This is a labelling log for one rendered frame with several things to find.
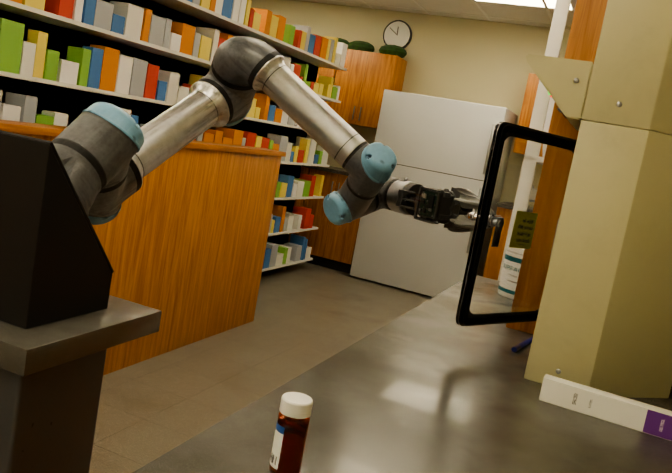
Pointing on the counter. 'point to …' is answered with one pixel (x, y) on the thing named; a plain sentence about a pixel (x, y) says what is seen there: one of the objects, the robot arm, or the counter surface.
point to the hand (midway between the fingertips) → (489, 217)
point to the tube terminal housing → (617, 210)
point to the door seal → (487, 221)
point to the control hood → (564, 83)
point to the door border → (483, 216)
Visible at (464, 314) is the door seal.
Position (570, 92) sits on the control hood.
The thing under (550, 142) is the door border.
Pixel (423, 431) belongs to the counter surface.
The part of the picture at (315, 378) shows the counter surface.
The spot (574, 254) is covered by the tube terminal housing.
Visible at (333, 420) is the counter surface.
